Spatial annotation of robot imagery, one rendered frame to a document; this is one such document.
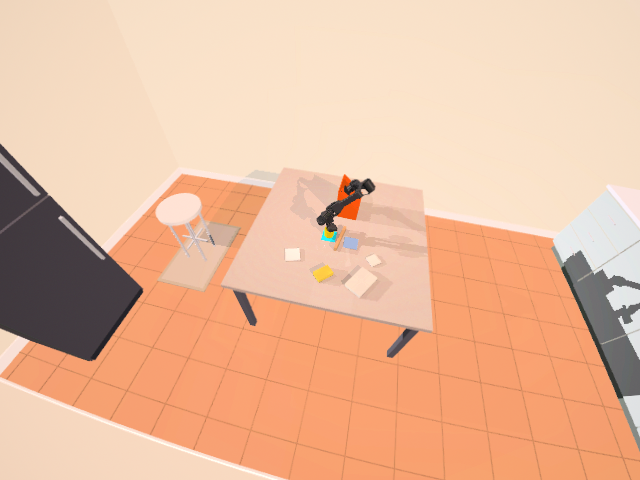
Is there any yellow block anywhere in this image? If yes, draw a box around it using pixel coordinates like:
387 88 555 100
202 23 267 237
313 265 333 282

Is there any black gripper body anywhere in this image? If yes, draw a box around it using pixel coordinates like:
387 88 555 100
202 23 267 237
326 216 337 232

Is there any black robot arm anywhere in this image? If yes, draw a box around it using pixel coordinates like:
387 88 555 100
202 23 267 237
316 178 376 226

